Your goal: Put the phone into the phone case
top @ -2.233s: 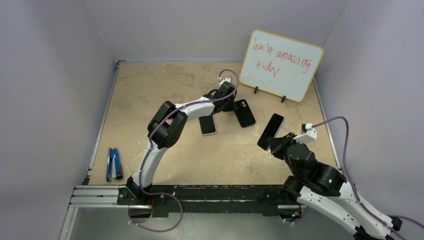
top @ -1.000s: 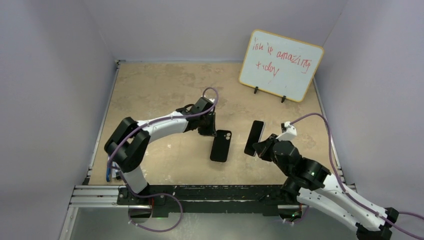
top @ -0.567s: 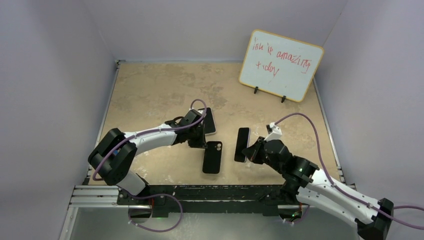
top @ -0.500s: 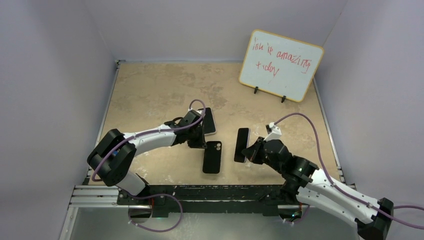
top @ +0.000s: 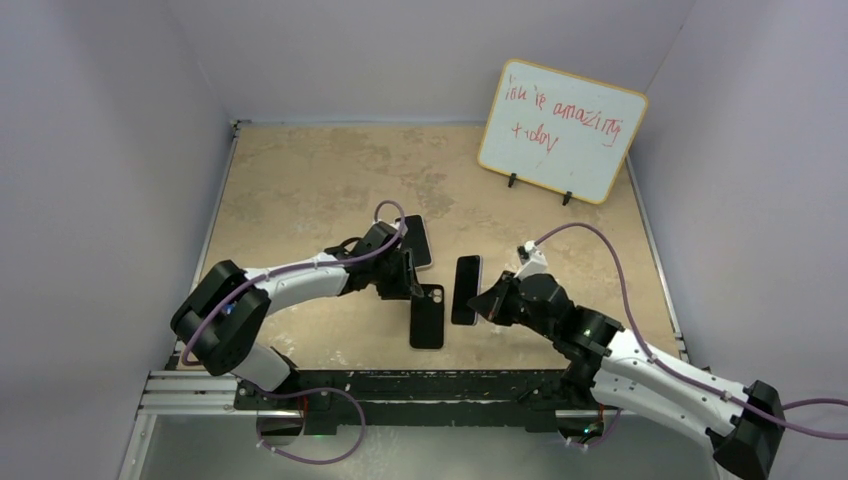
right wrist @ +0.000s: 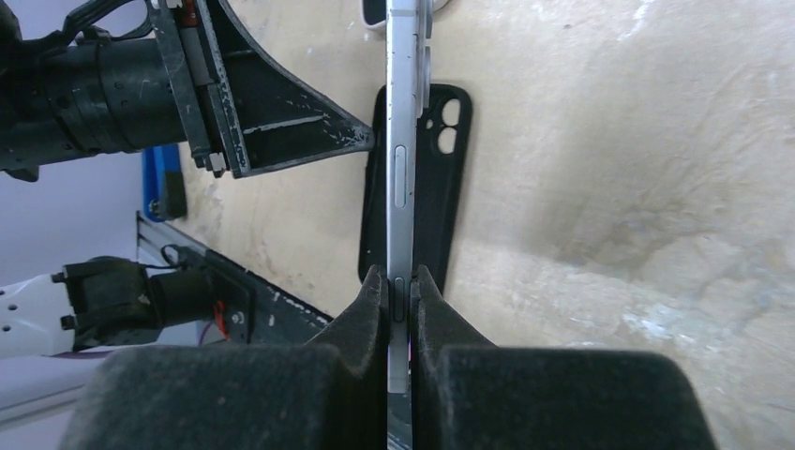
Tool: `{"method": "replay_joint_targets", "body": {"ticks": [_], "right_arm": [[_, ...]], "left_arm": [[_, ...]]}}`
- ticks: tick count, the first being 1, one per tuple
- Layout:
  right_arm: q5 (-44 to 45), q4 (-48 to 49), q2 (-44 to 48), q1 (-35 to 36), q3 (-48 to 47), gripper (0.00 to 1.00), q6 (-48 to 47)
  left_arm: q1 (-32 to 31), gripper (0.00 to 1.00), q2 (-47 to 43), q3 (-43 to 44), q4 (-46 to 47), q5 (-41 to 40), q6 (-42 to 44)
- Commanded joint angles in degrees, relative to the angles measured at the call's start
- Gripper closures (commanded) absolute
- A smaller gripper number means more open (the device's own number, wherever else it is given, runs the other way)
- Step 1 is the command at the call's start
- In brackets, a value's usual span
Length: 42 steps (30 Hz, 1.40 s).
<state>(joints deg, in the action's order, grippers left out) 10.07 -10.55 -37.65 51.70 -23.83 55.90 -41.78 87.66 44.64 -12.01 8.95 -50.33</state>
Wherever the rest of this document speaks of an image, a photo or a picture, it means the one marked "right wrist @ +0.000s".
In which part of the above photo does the black phone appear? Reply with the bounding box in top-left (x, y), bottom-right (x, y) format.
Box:
top-left (385, 0), bottom-right (433, 394)

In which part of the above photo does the blue object at table edge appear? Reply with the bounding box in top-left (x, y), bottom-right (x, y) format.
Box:
top-left (142, 143), bottom-right (188, 222)

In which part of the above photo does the pale pink phone case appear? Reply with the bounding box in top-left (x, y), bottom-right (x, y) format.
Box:
top-left (360, 0), bottom-right (449, 36)

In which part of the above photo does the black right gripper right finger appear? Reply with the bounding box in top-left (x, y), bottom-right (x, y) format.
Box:
top-left (412, 266), bottom-right (716, 449)

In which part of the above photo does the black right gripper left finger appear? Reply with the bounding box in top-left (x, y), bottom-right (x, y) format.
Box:
top-left (60, 267), bottom-right (389, 449)

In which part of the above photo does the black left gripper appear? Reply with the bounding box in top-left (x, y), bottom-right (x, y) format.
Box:
top-left (37, 1), bottom-right (374, 178)

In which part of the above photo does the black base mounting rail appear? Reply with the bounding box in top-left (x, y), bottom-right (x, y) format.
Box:
top-left (136, 212), bottom-right (333, 344)

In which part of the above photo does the black phone case with camera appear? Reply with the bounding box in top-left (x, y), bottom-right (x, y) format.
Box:
top-left (358, 83), bottom-right (473, 292)

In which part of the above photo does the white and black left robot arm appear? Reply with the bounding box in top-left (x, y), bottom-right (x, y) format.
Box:
top-left (1, 1), bottom-right (375, 357)

